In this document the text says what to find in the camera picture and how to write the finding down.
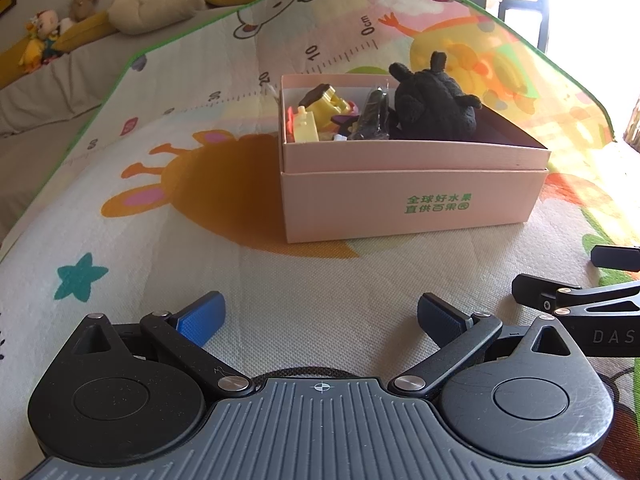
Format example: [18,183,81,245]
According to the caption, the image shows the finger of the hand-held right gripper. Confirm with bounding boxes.
[590,245,640,273]
[511,273,640,317]

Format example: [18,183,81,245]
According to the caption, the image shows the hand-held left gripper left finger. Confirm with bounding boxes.
[72,291,252,398]

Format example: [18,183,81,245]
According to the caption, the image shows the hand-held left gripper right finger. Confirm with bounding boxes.
[391,292,576,400]

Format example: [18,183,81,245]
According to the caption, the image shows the pink cardboard box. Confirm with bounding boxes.
[278,72,551,245]

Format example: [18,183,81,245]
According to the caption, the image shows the clear packet dark contents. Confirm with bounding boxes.
[350,87,393,142]

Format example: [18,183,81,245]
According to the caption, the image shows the yellow orange keychain toy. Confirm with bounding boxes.
[286,104,321,143]

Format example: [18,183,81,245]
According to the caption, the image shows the black plush toy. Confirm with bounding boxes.
[387,51,483,141]

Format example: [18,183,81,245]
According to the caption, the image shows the purple witch hat toy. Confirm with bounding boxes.
[330,112,358,136]

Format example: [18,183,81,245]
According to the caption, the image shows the yellow pudding toy brown top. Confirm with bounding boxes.
[300,84,353,128]

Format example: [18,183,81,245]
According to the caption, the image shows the printed cartoon play mat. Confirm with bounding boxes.
[0,0,640,480]

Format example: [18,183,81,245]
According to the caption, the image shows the grey sofa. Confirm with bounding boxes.
[0,2,251,241]

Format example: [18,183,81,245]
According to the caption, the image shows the window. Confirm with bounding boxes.
[487,0,640,66]

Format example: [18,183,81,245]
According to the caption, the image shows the cream pillow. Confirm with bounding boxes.
[107,0,216,36]

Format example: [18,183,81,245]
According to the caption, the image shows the yellow duck plush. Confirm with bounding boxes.
[19,35,43,73]

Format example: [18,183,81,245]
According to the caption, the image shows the colourful doll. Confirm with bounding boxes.
[35,7,61,41]

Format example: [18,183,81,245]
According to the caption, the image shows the brown plush bear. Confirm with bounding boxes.
[69,0,103,23]

